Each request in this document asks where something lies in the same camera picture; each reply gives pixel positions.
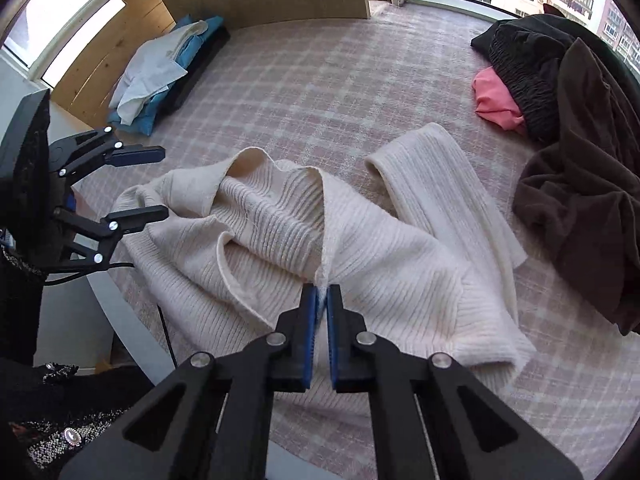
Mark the cream knit cardigan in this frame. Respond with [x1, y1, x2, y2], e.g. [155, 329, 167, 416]
[115, 124, 534, 389]

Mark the pine plank board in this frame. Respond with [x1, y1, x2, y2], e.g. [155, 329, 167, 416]
[52, 0, 175, 128]

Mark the white folded garment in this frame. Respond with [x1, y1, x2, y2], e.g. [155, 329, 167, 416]
[108, 21, 208, 126]

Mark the pink plaid table cloth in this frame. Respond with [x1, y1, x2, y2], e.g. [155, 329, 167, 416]
[76, 4, 639, 479]

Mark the dark brown velvet garment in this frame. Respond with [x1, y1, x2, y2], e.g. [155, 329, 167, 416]
[513, 39, 639, 335]

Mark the pink garment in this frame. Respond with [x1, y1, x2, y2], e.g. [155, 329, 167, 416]
[472, 67, 526, 136]

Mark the dark red garment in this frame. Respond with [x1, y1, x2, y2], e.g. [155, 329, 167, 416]
[542, 3, 564, 18]

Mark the black cable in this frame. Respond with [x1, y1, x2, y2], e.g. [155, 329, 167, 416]
[41, 260, 179, 369]

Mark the window frame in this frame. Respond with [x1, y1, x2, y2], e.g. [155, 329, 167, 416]
[1, 0, 125, 88]

